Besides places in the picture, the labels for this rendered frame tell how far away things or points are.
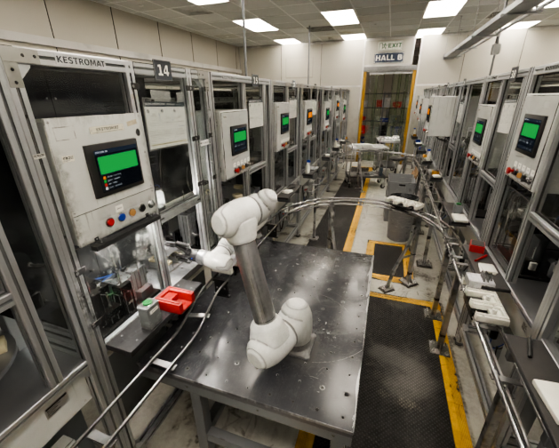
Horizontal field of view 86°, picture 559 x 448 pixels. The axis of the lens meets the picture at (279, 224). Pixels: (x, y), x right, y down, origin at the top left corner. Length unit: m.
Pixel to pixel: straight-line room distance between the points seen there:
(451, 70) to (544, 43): 1.90
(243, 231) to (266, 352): 0.53
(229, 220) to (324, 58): 8.87
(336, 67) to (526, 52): 4.47
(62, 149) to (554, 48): 9.96
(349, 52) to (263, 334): 8.95
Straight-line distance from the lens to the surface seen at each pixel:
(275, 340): 1.40
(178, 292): 1.68
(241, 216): 1.20
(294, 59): 10.05
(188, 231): 2.16
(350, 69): 9.69
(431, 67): 9.65
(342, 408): 1.50
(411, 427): 2.37
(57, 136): 1.27
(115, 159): 1.39
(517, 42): 10.01
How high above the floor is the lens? 1.89
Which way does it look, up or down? 23 degrees down
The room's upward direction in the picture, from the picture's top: 1 degrees counter-clockwise
